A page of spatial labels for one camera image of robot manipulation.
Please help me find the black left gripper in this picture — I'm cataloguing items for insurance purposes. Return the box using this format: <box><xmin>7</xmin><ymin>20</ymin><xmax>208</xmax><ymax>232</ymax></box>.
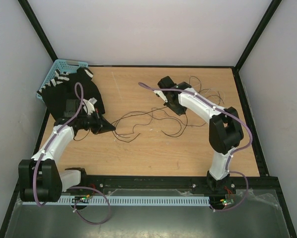
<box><xmin>78</xmin><ymin>108</ymin><xmax>115</xmax><ymax>134</ymax></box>

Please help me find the black striped cloth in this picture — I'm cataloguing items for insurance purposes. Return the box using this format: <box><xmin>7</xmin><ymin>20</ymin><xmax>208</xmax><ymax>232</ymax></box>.
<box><xmin>37</xmin><ymin>67</ymin><xmax>105</xmax><ymax>120</ymax></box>

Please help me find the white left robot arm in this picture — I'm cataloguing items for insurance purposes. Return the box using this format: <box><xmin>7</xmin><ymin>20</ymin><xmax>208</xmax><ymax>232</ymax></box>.
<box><xmin>18</xmin><ymin>98</ymin><xmax>115</xmax><ymax>206</ymax></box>

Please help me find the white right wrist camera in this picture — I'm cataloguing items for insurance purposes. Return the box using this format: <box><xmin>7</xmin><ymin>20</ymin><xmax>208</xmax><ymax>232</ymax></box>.
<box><xmin>153</xmin><ymin>90</ymin><xmax>168</xmax><ymax>103</ymax></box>

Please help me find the black wire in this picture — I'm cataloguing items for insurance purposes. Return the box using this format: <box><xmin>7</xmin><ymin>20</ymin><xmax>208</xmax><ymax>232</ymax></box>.
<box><xmin>112</xmin><ymin>106</ymin><xmax>206</xmax><ymax>143</ymax></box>

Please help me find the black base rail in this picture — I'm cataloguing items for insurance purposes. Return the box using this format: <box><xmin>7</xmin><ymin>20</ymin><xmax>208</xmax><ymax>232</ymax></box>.
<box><xmin>61</xmin><ymin>173</ymin><xmax>280</xmax><ymax>199</ymax></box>

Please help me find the grey wire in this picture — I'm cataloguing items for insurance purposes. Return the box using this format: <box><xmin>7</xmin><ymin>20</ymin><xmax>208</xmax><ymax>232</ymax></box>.
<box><xmin>188</xmin><ymin>75</ymin><xmax>226</xmax><ymax>106</ymax></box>

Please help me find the black frame post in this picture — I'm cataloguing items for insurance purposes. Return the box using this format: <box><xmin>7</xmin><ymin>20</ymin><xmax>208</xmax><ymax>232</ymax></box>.
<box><xmin>18</xmin><ymin>0</ymin><xmax>58</xmax><ymax>62</ymax></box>
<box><xmin>234</xmin><ymin>0</ymin><xmax>282</xmax><ymax>72</ymax></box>

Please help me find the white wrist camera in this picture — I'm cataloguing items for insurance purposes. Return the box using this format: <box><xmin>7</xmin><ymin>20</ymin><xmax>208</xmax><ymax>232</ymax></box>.
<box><xmin>153</xmin><ymin>90</ymin><xmax>168</xmax><ymax>103</ymax></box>
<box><xmin>82</xmin><ymin>98</ymin><xmax>97</xmax><ymax>115</ymax></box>

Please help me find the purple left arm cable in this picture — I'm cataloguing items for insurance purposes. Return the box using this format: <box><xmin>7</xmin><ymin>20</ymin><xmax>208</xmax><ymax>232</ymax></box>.
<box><xmin>33</xmin><ymin>82</ymin><xmax>111</xmax><ymax>225</ymax></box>

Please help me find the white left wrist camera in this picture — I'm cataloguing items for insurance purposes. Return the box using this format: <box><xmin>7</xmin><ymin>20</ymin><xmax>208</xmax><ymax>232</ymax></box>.
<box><xmin>82</xmin><ymin>98</ymin><xmax>97</xmax><ymax>115</ymax></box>

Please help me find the blue plastic basket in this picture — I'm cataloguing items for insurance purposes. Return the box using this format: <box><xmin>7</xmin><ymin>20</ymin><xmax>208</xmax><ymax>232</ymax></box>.
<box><xmin>40</xmin><ymin>59</ymin><xmax>88</xmax><ymax>89</ymax></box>

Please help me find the black frame post left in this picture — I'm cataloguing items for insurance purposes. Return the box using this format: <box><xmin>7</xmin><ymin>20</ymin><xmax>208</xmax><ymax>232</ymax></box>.
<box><xmin>18</xmin><ymin>0</ymin><xmax>58</xmax><ymax>62</ymax></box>

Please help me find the black frame post right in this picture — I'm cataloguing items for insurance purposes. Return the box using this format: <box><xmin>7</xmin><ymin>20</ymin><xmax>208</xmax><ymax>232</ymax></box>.
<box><xmin>234</xmin><ymin>0</ymin><xmax>282</xmax><ymax>72</ymax></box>

